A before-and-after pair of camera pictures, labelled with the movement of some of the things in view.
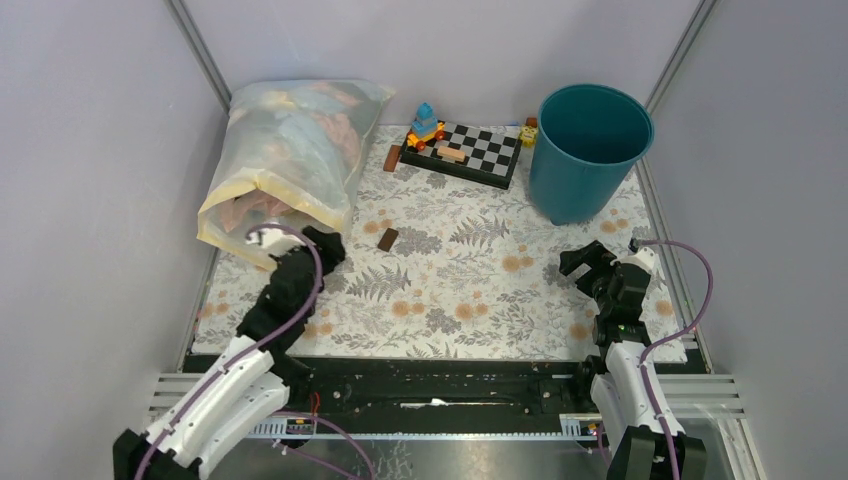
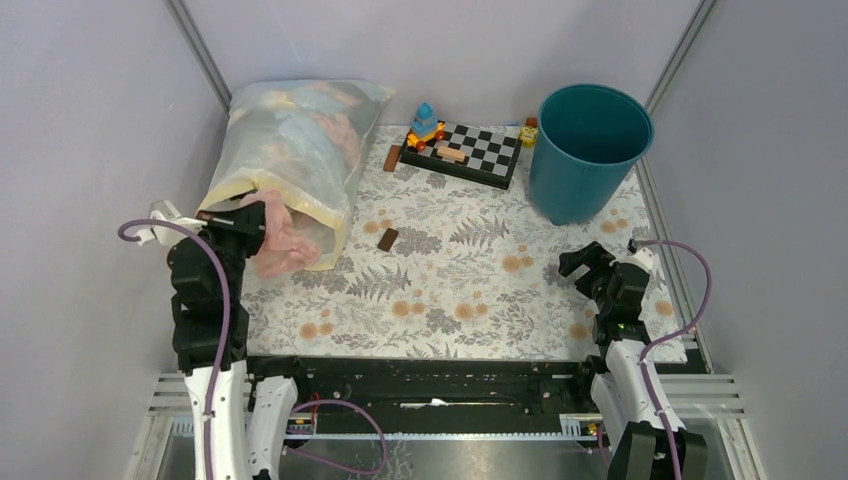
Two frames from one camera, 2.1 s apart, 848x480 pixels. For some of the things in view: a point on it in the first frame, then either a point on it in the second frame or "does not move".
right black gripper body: [599, 260] does not move
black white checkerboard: [478, 155] does not move
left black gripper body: [329, 255] -> [242, 236]
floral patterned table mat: [439, 268] does not move
